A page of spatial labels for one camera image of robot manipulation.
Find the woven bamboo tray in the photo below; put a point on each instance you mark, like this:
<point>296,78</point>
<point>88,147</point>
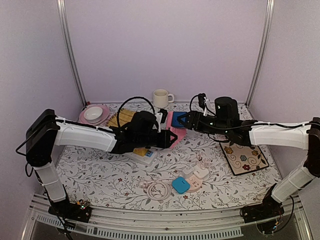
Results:
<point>125,116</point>

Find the white charger left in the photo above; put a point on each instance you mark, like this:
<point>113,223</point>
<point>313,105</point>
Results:
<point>187,172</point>

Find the cream ceramic mug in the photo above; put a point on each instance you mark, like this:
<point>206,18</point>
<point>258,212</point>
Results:
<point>162,98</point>

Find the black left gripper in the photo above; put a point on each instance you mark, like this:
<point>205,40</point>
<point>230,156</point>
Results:
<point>165,142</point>

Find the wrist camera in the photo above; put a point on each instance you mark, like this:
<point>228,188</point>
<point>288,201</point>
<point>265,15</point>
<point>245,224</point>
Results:
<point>202,100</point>
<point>161,117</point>

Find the pink triangular power socket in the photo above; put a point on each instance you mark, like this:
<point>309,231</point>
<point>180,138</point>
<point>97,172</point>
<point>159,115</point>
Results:
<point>180,132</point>

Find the dark blue cube socket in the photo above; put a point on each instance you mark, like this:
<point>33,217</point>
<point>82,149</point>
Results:
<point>177,120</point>

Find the white bowl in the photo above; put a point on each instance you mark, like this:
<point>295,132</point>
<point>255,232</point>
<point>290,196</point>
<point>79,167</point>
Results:
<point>93,114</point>

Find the pink plate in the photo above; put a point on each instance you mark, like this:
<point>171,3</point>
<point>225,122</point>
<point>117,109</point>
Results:
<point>105,115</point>

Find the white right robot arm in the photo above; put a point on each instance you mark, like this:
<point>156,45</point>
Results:
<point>301,137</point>

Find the yellow cube socket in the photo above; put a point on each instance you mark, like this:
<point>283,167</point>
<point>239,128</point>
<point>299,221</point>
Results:
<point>140,151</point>

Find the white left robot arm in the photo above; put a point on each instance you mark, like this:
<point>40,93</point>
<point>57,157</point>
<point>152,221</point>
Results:
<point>49,130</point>

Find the floral square plate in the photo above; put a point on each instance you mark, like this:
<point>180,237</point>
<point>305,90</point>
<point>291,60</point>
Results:
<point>244,159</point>

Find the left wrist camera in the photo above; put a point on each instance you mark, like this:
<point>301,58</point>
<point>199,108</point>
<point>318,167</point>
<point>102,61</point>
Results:
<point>161,117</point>

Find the white power strip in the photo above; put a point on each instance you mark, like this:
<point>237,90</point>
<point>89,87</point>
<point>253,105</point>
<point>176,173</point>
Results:
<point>146,160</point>

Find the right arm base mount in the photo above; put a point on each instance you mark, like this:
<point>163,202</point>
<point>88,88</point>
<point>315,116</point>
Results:
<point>269,208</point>

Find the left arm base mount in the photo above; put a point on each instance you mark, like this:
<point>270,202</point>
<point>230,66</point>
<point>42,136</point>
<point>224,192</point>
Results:
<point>70,211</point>

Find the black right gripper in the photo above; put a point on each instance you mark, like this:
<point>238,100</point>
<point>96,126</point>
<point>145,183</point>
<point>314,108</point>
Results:
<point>195,116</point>

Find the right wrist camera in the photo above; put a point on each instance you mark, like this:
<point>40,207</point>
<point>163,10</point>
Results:
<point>202,100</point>

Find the round pink power socket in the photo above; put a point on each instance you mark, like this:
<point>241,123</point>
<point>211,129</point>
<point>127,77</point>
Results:
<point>195,183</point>

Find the cyan square plug adapter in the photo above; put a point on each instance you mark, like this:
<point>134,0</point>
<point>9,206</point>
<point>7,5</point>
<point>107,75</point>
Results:
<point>180,185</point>

